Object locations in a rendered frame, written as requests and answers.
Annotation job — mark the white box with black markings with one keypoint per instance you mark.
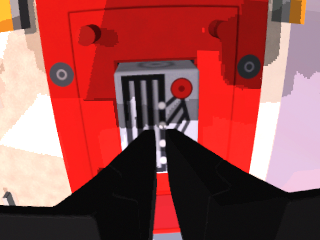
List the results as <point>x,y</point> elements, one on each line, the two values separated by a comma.
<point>157,95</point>

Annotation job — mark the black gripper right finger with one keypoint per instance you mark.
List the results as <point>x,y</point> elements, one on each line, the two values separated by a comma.
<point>215,200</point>

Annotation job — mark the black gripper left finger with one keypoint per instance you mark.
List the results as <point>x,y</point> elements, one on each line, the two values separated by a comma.
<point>119,203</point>

